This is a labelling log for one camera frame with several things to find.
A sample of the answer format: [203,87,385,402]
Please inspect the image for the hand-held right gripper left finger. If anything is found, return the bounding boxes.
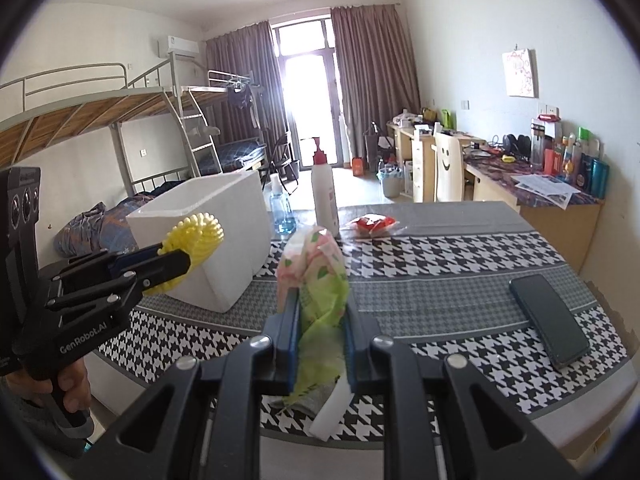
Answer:
[97,287,303,480]

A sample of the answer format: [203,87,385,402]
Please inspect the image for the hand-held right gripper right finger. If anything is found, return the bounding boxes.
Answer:
[341,292,583,480]

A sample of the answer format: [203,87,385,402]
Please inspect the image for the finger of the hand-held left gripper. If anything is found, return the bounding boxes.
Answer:
[37,247,166,286]
[46,250,193,312]

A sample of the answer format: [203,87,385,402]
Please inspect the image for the yellow ribbed sponge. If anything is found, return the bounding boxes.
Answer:
[142,213,225,295]

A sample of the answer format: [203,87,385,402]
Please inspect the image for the grey towel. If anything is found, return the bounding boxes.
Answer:
[270,385,331,416]

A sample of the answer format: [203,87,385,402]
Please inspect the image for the floral green cloth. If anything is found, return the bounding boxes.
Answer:
[276,224,351,403]

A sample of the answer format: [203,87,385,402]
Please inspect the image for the white paper sheet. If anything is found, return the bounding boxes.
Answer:
[307,377,353,441]

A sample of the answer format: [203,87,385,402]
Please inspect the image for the white foam box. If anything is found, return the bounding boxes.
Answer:
[125,170,275,315]

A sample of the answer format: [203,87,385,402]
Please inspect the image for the person's left hand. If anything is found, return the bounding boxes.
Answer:
[2,357,93,413]

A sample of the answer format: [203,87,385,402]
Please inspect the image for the blue patterned quilt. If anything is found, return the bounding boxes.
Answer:
[54,195,161,256]

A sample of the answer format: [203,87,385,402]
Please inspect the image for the red snack packet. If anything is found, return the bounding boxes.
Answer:
[346,214,401,237]

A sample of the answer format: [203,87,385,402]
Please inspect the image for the houndstooth tablecloth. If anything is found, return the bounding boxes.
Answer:
[95,202,628,433]

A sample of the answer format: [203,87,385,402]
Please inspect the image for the clear water jug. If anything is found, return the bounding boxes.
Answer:
[270,175,293,235]

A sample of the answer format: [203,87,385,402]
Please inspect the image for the small metal bunk bed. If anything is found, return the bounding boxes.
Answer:
[180,70,271,181]

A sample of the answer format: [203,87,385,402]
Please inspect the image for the dark blue bedding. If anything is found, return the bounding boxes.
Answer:
[215,140,268,171]

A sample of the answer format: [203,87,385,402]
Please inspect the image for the metal bunk ladder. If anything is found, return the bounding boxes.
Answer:
[175,87,223,176]

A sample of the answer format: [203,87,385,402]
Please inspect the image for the white pump bottle red cap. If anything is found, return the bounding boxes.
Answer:
[310,136,340,240]

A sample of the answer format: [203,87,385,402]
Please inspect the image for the black folding chair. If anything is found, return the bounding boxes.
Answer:
[270,135,301,181]

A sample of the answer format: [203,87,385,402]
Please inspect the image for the large metal bunk bed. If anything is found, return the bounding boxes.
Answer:
[0,62,223,211]

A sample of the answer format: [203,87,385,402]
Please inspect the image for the grey floor bucket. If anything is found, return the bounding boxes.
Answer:
[377,166,403,200]

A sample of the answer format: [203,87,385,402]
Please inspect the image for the dark hanging clothes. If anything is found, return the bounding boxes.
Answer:
[227,85,256,111]

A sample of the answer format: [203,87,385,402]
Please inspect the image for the wooden desk with drawers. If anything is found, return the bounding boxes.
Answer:
[387,122,488,203]

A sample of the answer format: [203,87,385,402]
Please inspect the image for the black trolley bag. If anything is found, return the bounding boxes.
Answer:
[362,121,393,171]

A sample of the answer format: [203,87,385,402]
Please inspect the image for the black smartphone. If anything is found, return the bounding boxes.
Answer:
[509,274,591,372]

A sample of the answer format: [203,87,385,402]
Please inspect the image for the wooden chair with smiley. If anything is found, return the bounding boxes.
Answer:
[432,132,466,203]

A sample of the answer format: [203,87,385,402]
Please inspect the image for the glass balcony door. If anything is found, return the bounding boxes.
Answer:
[272,17,346,168]

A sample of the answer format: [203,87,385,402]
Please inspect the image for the brown curtain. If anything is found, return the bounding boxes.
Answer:
[205,20,293,166]
[330,4,421,161]

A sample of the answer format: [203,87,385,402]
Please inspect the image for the white air conditioner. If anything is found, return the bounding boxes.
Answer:
[157,35,200,58]

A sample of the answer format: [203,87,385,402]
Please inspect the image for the wooden desk with patterned cover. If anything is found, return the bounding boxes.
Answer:
[462,152,606,273]

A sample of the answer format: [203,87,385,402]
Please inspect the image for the printed papers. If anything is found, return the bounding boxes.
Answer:
[515,174,578,210]

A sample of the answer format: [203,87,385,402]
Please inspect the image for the black headphones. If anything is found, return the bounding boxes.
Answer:
[501,133,532,156]

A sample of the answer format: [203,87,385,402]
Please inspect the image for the group of toiletry bottles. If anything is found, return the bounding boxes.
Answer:
[530,115,611,198]

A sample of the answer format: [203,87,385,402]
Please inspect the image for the pink wall picture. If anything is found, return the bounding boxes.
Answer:
[502,49,540,98]

